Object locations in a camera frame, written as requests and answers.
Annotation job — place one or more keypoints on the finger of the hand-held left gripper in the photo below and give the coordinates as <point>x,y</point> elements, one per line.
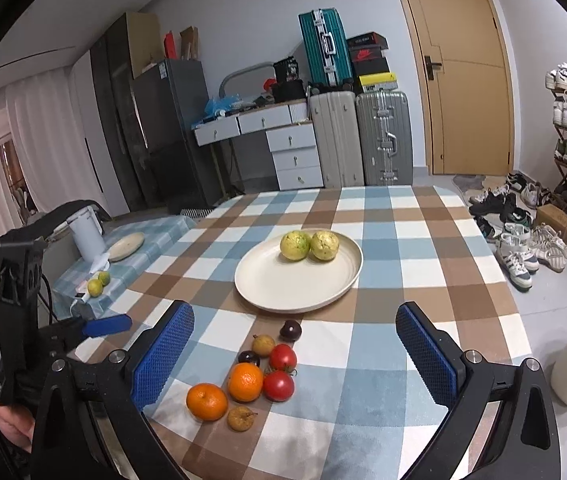
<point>108,325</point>

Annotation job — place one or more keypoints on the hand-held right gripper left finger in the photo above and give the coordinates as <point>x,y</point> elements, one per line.
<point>163,355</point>

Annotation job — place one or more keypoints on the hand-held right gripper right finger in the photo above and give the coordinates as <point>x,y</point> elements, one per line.
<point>426,355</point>

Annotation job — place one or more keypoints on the orange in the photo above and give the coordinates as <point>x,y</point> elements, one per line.
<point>207,401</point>
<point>246,382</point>

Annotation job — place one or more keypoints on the dark purple passion fruit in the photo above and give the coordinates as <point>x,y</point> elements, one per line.
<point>290,330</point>
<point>248,357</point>

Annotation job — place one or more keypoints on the wrinkled brown fruit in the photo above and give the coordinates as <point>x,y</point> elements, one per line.
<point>241,417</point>
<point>264,345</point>

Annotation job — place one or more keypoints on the red tomato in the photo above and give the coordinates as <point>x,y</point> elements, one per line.
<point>282,357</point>
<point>278,385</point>

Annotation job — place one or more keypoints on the large cream plate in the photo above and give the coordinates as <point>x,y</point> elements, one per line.
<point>283,292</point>

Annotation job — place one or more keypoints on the person's left hand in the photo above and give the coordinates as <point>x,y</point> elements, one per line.
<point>11,422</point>

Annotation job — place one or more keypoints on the white charger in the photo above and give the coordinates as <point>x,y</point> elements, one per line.
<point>82,301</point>

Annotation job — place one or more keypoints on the small green citrus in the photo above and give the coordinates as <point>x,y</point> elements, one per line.
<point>104,277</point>
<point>95,287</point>

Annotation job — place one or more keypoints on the black chair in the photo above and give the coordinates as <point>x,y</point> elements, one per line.
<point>33,225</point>

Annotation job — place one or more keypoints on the small cream plate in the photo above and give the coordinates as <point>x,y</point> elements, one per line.
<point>126,246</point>

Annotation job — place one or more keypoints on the white kettle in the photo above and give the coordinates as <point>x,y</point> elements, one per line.
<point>86,235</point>

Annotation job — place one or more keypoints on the checked tablecloth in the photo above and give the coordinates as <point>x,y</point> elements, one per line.
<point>403,270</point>

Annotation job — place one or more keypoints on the small side table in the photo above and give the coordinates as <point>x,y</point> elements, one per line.
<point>153,240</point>

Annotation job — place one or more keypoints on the yellowish guava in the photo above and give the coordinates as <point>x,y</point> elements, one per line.
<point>324,246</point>

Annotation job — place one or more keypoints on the white curtain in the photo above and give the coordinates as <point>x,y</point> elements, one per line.
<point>38,135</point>

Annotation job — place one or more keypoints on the pile of loose sneakers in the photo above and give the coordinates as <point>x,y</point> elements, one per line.
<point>513,230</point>

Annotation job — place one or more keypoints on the greenish guava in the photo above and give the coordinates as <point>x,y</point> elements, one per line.
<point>294,246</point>

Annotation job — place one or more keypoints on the grey doormat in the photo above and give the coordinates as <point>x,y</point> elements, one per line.
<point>468,181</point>

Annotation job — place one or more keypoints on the small cardboard box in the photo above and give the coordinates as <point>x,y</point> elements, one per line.
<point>556,221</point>

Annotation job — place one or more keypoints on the dark wardrobe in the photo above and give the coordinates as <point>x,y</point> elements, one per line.
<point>113,110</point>

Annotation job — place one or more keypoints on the dark grey fridge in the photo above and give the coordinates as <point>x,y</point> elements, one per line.
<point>173,125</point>

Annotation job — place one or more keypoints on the grey suitcase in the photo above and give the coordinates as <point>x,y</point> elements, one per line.
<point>383,135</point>

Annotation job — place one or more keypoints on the beige suitcase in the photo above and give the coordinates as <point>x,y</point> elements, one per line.
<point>336,140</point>

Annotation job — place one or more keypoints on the blue plastic bag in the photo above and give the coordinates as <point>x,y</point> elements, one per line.
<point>218,106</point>

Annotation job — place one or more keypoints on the white desk with drawers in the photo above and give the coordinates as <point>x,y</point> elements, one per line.
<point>283,140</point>

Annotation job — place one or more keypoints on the red paper bag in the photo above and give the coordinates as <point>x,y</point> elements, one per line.
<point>170,46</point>

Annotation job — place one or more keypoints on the brown paper bag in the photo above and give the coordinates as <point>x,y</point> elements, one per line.
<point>188,42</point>

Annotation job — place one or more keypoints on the wooden door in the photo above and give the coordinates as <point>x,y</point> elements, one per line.
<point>463,60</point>

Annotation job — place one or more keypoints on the stack of shoe boxes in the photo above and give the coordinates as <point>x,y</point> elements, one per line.
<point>371,62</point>

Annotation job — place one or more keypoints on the black printed box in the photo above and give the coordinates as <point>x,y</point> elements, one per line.
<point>286,70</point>

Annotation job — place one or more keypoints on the teal suitcase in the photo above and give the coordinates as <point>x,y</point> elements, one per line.
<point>323,45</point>

